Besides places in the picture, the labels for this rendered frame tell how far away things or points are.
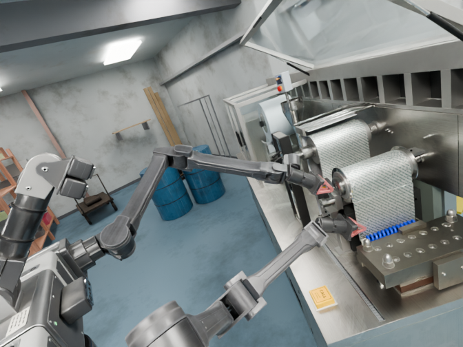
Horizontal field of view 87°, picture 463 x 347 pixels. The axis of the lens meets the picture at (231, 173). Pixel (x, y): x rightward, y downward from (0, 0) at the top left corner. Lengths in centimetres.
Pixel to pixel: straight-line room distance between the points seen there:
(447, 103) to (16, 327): 120
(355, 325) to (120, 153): 721
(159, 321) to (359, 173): 85
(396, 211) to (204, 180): 334
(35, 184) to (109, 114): 718
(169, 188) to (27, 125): 449
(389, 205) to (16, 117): 748
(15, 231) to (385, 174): 106
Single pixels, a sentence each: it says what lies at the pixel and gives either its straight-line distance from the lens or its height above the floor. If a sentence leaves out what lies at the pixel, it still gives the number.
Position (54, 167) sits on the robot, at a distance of 52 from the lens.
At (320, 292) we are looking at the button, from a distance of 110.
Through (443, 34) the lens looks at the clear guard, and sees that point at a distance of 105.
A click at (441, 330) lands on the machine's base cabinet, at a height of 78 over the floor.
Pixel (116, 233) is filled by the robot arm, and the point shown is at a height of 148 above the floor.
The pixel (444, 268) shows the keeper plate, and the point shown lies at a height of 100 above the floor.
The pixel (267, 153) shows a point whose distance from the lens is 194.
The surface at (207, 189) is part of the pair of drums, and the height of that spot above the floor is 25.
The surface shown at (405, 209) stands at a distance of 119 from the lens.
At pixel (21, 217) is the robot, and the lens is 54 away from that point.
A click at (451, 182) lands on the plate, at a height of 119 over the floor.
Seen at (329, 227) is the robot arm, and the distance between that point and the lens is 101.
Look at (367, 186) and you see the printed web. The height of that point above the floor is 125.
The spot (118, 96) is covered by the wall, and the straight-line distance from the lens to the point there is 777.
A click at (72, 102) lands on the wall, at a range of 764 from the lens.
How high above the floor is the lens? 176
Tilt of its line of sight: 20 degrees down
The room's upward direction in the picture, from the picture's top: 20 degrees counter-clockwise
